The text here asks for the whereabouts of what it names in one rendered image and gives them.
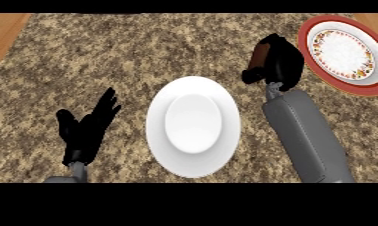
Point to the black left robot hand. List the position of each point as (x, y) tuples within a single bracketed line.
[(87, 133)]

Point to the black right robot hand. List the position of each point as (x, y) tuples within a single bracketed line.
[(282, 61)]

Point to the brown sweet potato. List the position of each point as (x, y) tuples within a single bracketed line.
[(259, 56)]

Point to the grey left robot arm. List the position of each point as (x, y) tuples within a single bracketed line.
[(73, 172)]

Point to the red rimmed patterned plate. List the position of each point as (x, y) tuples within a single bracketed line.
[(340, 53)]

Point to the plain white plate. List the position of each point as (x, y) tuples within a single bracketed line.
[(192, 126)]

